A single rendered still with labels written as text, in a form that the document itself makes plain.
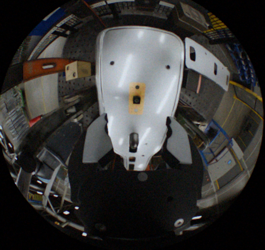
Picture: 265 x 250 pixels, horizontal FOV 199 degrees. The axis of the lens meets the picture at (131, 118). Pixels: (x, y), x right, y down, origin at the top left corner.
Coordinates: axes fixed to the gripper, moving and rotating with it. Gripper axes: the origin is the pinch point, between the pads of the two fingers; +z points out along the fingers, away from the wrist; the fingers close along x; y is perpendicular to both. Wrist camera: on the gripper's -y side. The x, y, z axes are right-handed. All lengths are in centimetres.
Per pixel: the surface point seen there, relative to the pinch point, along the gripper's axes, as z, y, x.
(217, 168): -7, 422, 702
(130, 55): 8.1, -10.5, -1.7
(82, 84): 38, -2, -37
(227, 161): -17, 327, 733
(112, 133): 7.9, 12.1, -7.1
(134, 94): 7.7, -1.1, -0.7
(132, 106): 7.7, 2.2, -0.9
